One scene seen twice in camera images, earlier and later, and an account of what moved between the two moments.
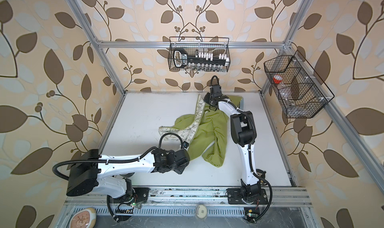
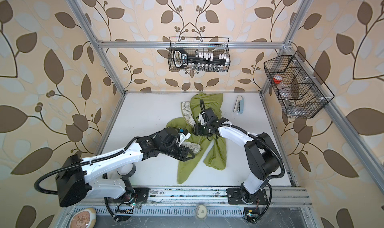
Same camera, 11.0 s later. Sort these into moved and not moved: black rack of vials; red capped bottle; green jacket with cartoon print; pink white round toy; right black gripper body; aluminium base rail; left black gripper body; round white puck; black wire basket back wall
Moved: green jacket with cartoon print; left black gripper body; right black gripper body
Not moved: aluminium base rail; round white puck; pink white round toy; black wire basket back wall; black rack of vials; red capped bottle
